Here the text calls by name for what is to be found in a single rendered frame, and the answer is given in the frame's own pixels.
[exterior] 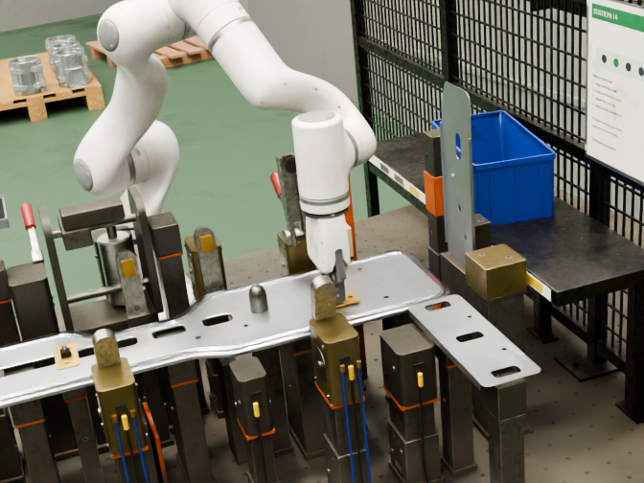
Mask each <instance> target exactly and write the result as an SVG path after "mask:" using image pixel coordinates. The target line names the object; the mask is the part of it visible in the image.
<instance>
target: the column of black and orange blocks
mask: <svg viewBox="0 0 644 483"><path fill-rule="evenodd" d="M423 135H424V152H425V171H424V179H425V208H426V209H427V218H428V235H429V248H428V261H429V271H430V272H431V273H432V274H433V275H434V276H435V277H436V278H437V279H439V280H440V281H441V282H442V274H441V256H440V254H441V253H443V252H447V251H449V248H448V243H447V242H446V236H445V217H444V197H443V177H442V158H441V139H440V128H436V129H433V130H428V131H424V132H423ZM445 307H446V302H444V303H442V304H439V305H436V306H433V310H434V311H436V310H438V309H442V308H445Z"/></svg>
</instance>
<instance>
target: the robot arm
mask: <svg viewBox="0 0 644 483"><path fill-rule="evenodd" d="M97 35H98V41H99V43H100V46H101V48H102V49H103V51H104V53H105V54H106V55H107V56H108V57H109V58H110V59H111V60H112V61H113V62H114V63H115V64H116V65H117V76H116V80H115V85H114V91H113V95H112V99H111V101H110V103H109V105H108V106H107V108H106V109H105V111H104V112H103V114H102V115H101V116H100V117H99V119H98V120H97V121H96V122H95V124H94V125H93V126H92V127H91V128H90V129H89V131H88V132H87V133H86V135H85V136H84V138H83V139H82V141H81V143H80V145H79V147H78V149H77V152H76V155H75V159H74V172H75V177H76V179H77V180H78V182H79V184H80V185H81V187H82V188H83V189H84V190H85V191H86V192H88V193H89V194H92V195H95V196H108V195H112V194H115V193H117V192H120V191H122V190H123V189H126V190H125V192H124V193H123V195H122V196H121V197H120V199H121V200H122V203H123V205H124V210H125V215H129V214H131V212H130V208H129V202H128V196H127V188H129V187H134V186H136V188H137V190H138V192H139V194H140V195H141V197H142V199H143V202H144V205H145V209H146V213H147V217H148V216H153V215H158V214H162V213H164V201H165V197H166V195H167V193H168V190H169V188H170V187H171V184H172V182H173V178H174V175H175V173H176V170H177V166H178V162H179V146H178V143H177V140H176V137H175V135H174V134H173V132H172V130H171V129H170V128H169V127H168V126H166V125H165V124H163V123H161V122H158V121H155V120H156V118H157V116H158V114H159V112H160V110H161V107H162V104H163V102H164V98H165V95H166V91H167V86H168V73H167V70H166V68H165V66H164V64H163V63H162V62H161V61H160V60H159V59H158V58H157V57H156V56H154V55H153V53H154V52H155V51H157V50H158V49H160V48H163V47H166V46H169V45H172V44H174V43H176V42H179V41H182V40H185V39H188V38H191V37H193V36H196V35H198V36H199V38H200V39H201V40H202V42H203V43H204V44H205V46H206V47H207V49H208V50H209V51H210V53H211V54H212V55H213V57H214V58H215V59H216V61H217V62H218V64H219V65H220V66H221V68H222V69H223V70H224V72H225V73H226V74H227V76H228V77H229V78H230V80H231V81H232V82H233V83H234V84H235V85H236V87H237V88H238V89H239V91H240V92H241V94H242V95H243V96H244V98H245V99H246V100H247V101H248V102H249V103H250V104H251V105H252V106H254V107H256V108H258V109H262V110H288V111H294V112H297V113H300V114H301V115H299V116H297V117H295V118H294V119H293V120H292V133H293V142H294V151H295V160H296V169H297V178H298V187H299V196H300V205H301V209H302V210H303V211H304V214H305V216H306V229H307V246H308V254H309V256H310V258H311V259H312V261H313V262H314V263H315V264H316V266H317V267H318V268H319V269H320V274H321V276H328V277H330V278H331V280H332V282H333V284H334V285H335V289H336V303H341V302H344V301H346V294H345V284H344V282H345V280H346V279H347V277H346V272H345V268H346V269H348V268H349V267H350V265H351V259H350V247H349V240H348V233H347V225H346V220H345V216H344V214H345V213H347V211H348V206H349V205H350V192H349V180H348V176H349V172H350V170H351V169H352V168H355V167H357V166H359V165H361V164H363V163H365V162H367V161H368V160H369V159H370V158H372V157H373V155H374V154H375V152H376V149H377V140H376V137H375V134H374V132H373V130H372V129H371V128H370V126H369V125H368V123H367V122H366V120H365V119H364V118H363V116H362V115H361V114H360V112H359V111H358V110H357V108H356V107H355V106H354V105H353V104H352V102H351V101H350V100H349V99H348V98H347V97H346V96H345V95H344V94H343V93H342V92H341V91H340V90H338V89H337V88H336V87H334V86H333V85H331V84H329V83H328V82H326V81H324V80H321V79H319V78H316V77H313V76H310V75H307V74H304V73H300V72H297V71H294V70H292V69H290V68H288V67H287V66H286V65H285V64H284V63H283V62H282V60H281V59H280V58H279V56H278V55H277V54H276V52H275V51H274V50H273V48H272V47H271V45H270V44H269V43H268V41H267V40H266V38H265V37H264V35H263V34H262V33H261V31H260V30H259V28H258V27H257V26H256V24H255V23H254V22H253V20H252V19H251V18H250V16H249V15H248V14H247V12H246V11H245V9H244V8H243V7H242V5H241V4H240V2H239V1H238V0H125V1H122V2H120V3H117V4H115V5H113V6H111V7H110V8H109V9H108V10H106V11H105V13H104V14H103V16H102V17H101V19H100V21H99V24H98V29H97Z"/></svg>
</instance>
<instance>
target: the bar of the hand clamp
mask: <svg viewBox="0 0 644 483"><path fill-rule="evenodd" d="M276 163H277V169H278V174H279V180H280V187H281V193H282V199H283V204H284V211H285V217H286V223H287V230H288V231H289V233H290V235H291V243H292V246H296V241H295V235H294V229H293V223H294V222H298V221H300V222H301V228H302V231H304V234H305V236H303V238H304V239H305V240H306V243H307V229H306V216H305V214H304V211H303V210H302V209H301V205H300V196H299V187H298V178H297V169H296V160H295V153H294V152H292V153H287V154H282V155H277V156H276Z"/></svg>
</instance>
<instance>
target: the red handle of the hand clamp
mask: <svg viewBox="0 0 644 483"><path fill-rule="evenodd" d="M270 179H271V182H272V184H273V187H274V190H275V192H276V195H277V197H278V198H279V199H280V201H281V203H282V206H283V208H284V204H283V199H282V193H281V187H280V180H279V174H278V173H277V172H274V173H273V174H272V175H271V176H270ZM293 229H294V235H295V239H296V240H300V239H302V238H303V236H305V234H304V231H302V229H301V227H300V224H299V222H293Z"/></svg>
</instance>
